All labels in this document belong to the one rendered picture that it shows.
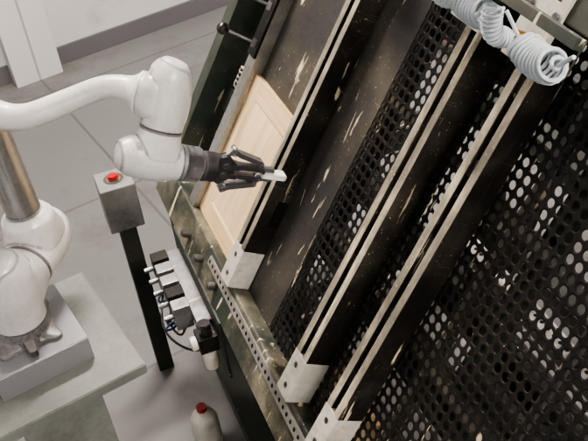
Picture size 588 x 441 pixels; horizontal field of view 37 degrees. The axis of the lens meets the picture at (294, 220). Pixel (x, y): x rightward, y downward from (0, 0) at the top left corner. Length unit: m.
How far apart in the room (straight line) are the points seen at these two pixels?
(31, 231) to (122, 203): 0.50
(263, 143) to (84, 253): 1.85
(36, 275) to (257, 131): 0.75
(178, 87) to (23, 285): 0.78
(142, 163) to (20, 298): 0.64
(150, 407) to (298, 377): 1.41
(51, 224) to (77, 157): 2.32
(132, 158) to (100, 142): 2.95
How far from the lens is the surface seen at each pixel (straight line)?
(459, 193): 1.77
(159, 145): 2.04
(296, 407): 2.19
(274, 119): 2.51
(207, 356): 2.66
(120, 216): 3.01
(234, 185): 2.20
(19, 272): 2.48
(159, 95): 2.01
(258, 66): 2.65
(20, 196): 2.53
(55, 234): 2.61
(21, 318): 2.53
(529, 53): 1.49
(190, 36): 5.90
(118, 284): 4.00
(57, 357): 2.59
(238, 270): 2.47
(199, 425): 3.18
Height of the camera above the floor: 2.61
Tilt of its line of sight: 39 degrees down
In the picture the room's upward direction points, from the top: 7 degrees counter-clockwise
